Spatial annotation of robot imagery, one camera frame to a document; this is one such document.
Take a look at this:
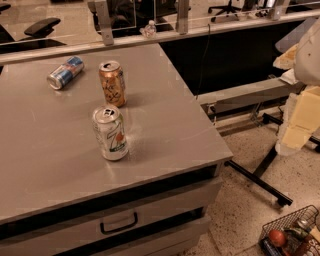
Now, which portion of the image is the brown snack bag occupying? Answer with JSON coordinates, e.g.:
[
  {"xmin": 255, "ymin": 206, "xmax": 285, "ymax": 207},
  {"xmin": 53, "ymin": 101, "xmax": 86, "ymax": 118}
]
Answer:
[{"xmin": 293, "ymin": 235, "xmax": 320, "ymax": 256}]

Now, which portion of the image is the black office chair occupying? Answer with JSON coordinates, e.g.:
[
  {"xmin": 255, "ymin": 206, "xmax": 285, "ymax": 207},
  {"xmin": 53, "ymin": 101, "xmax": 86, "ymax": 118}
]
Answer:
[{"xmin": 0, "ymin": 0, "xmax": 63, "ymax": 54}]

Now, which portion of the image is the grey top drawer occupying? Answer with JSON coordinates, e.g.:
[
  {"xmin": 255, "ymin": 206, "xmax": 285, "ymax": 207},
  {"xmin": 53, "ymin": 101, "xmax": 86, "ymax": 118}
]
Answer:
[{"xmin": 0, "ymin": 178, "xmax": 222, "ymax": 256}]

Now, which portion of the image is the blue silver energy drink can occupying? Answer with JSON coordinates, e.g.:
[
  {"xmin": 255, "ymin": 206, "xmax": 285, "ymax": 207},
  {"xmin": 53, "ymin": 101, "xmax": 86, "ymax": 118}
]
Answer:
[{"xmin": 47, "ymin": 56, "xmax": 84, "ymax": 90}]

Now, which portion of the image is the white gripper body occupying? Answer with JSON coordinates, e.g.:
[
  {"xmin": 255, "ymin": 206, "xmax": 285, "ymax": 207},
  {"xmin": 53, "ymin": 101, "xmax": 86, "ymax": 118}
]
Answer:
[{"xmin": 294, "ymin": 19, "xmax": 320, "ymax": 86}]

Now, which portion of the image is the white green 7up can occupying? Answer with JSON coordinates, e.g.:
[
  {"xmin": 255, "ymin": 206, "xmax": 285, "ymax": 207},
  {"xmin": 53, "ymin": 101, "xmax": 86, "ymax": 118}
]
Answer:
[{"xmin": 92, "ymin": 104, "xmax": 128, "ymax": 161}]

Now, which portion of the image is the green bottle in basket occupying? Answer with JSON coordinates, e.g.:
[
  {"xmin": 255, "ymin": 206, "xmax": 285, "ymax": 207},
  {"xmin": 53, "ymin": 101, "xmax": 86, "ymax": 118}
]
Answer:
[{"xmin": 285, "ymin": 218, "xmax": 311, "ymax": 241}]

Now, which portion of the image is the black drawer handle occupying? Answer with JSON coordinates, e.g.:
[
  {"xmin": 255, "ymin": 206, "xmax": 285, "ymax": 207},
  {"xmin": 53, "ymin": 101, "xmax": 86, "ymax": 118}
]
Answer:
[{"xmin": 99, "ymin": 211, "xmax": 138, "ymax": 235}]

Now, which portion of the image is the grey metal post left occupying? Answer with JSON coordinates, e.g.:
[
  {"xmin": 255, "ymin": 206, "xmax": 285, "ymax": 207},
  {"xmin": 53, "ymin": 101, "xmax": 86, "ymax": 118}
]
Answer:
[{"xmin": 95, "ymin": 0, "xmax": 114, "ymax": 46}]

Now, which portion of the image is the grey drawer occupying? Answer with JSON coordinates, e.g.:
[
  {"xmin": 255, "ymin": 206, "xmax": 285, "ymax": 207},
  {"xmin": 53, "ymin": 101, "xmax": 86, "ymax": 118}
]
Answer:
[
  {"xmin": 0, "ymin": 178, "xmax": 222, "ymax": 256},
  {"xmin": 93, "ymin": 214, "xmax": 212, "ymax": 256}
]

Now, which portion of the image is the clear plastic water bottle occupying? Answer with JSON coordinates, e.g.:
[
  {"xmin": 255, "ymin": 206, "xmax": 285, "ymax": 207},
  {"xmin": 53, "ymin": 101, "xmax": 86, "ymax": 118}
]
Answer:
[{"xmin": 140, "ymin": 20, "xmax": 157, "ymax": 39}]

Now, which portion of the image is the grey metal post middle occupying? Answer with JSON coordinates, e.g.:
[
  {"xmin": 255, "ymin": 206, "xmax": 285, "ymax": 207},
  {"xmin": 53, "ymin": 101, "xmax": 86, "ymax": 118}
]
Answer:
[{"xmin": 176, "ymin": 0, "xmax": 189, "ymax": 35}]

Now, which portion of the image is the black wire basket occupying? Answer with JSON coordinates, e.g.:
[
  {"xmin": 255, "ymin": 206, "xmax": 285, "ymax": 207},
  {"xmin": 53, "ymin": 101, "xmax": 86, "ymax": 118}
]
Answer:
[{"xmin": 259, "ymin": 205, "xmax": 320, "ymax": 256}]

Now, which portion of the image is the white tissue pack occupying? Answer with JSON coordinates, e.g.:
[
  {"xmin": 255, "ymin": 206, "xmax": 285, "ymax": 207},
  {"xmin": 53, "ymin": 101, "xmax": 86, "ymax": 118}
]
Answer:
[{"xmin": 280, "ymin": 68, "xmax": 299, "ymax": 85}]

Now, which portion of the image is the grey metal post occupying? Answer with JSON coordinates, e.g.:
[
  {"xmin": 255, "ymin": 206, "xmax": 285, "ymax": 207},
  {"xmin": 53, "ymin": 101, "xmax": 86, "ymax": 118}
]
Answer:
[
  {"xmin": 95, "ymin": 0, "xmax": 114, "ymax": 46},
  {"xmin": 176, "ymin": 0, "xmax": 189, "ymax": 35}
]

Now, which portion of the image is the orange soda can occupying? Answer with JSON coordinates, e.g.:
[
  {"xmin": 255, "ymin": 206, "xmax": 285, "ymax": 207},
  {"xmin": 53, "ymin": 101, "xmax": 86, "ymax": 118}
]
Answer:
[{"xmin": 99, "ymin": 60, "xmax": 126, "ymax": 107}]

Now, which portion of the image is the black metal floor stand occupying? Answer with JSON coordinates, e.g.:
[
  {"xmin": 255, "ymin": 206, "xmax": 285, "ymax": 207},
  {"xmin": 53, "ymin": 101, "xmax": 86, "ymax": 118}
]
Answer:
[{"xmin": 224, "ymin": 113, "xmax": 320, "ymax": 207}]

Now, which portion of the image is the red apple in basket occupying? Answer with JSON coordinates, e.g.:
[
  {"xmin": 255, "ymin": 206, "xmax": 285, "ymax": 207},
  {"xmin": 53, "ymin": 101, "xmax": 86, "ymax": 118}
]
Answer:
[{"xmin": 268, "ymin": 229, "xmax": 287, "ymax": 247}]

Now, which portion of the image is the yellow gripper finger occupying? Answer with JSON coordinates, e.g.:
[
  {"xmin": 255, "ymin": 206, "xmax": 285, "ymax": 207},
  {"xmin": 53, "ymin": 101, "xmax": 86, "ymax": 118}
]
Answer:
[
  {"xmin": 273, "ymin": 44, "xmax": 298, "ymax": 70},
  {"xmin": 275, "ymin": 86, "xmax": 320, "ymax": 156}
]

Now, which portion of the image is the grey bottom drawer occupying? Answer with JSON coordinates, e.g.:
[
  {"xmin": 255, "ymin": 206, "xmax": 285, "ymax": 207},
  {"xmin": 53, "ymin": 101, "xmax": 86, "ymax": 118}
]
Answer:
[{"xmin": 93, "ymin": 214, "xmax": 212, "ymax": 256}]

